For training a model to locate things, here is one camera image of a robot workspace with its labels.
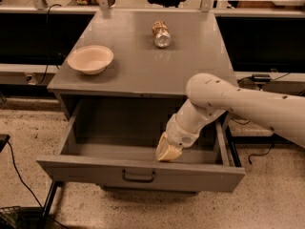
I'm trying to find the black stand leg right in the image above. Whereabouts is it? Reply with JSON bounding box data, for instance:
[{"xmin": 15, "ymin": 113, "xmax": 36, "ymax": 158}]
[{"xmin": 225, "ymin": 127, "xmax": 303, "ymax": 167}]

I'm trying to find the black stand leg left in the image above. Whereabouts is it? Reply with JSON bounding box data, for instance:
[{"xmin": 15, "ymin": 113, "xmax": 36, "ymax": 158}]
[{"xmin": 36, "ymin": 181, "xmax": 63, "ymax": 229}]

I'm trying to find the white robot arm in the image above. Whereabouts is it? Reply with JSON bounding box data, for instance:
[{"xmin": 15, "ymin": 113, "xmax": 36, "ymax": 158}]
[{"xmin": 156, "ymin": 73, "xmax": 305, "ymax": 161}]

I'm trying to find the black stand leg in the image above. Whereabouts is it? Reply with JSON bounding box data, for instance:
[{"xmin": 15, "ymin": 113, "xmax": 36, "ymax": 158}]
[
  {"xmin": 225, "ymin": 127, "xmax": 303, "ymax": 167},
  {"xmin": 36, "ymin": 181, "xmax": 63, "ymax": 229}
]

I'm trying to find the black power adapter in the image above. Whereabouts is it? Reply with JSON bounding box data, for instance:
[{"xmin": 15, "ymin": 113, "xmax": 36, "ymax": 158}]
[{"xmin": 251, "ymin": 73, "xmax": 272, "ymax": 82}]

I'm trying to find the crushed metal can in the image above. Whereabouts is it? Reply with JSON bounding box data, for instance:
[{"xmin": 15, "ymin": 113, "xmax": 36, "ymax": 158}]
[{"xmin": 152, "ymin": 21, "xmax": 172, "ymax": 49}]

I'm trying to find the grey drawer cabinet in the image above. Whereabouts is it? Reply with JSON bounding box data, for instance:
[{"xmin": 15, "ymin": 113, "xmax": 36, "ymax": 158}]
[{"xmin": 47, "ymin": 9, "xmax": 243, "ymax": 197}]

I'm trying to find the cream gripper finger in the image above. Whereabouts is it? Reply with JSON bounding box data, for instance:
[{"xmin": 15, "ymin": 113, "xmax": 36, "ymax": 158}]
[{"xmin": 155, "ymin": 133, "xmax": 182, "ymax": 161}]

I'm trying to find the black cable floor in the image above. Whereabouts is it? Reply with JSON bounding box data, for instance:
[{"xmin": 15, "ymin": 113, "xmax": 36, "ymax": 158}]
[
  {"xmin": 7, "ymin": 140, "xmax": 70, "ymax": 229},
  {"xmin": 247, "ymin": 142, "xmax": 275, "ymax": 166}
]

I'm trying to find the black cable left floor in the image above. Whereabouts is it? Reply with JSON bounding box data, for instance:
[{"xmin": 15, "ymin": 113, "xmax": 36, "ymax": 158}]
[{"xmin": 7, "ymin": 140, "xmax": 70, "ymax": 229}]

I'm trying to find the black cable on wall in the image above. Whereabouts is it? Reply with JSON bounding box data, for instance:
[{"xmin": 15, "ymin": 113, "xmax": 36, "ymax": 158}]
[{"xmin": 37, "ymin": 3, "xmax": 67, "ymax": 85}]

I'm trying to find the white paper bowl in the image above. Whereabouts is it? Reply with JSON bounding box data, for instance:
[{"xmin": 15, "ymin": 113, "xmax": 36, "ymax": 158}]
[{"xmin": 67, "ymin": 45, "xmax": 114, "ymax": 75}]

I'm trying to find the black wire basket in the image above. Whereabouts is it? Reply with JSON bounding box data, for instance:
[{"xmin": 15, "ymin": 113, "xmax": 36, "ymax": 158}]
[{"xmin": 0, "ymin": 206, "xmax": 29, "ymax": 229}]

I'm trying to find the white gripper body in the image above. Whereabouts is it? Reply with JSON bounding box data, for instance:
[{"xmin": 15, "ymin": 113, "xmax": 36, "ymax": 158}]
[{"xmin": 165, "ymin": 114, "xmax": 199, "ymax": 148}]

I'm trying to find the grey top drawer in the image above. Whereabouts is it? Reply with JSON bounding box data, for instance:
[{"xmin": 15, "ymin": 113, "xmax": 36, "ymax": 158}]
[{"xmin": 37, "ymin": 97, "xmax": 245, "ymax": 193}]

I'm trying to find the black cable right floor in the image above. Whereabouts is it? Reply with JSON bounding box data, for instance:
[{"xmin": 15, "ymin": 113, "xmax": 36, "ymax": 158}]
[{"xmin": 247, "ymin": 142, "xmax": 275, "ymax": 166}]

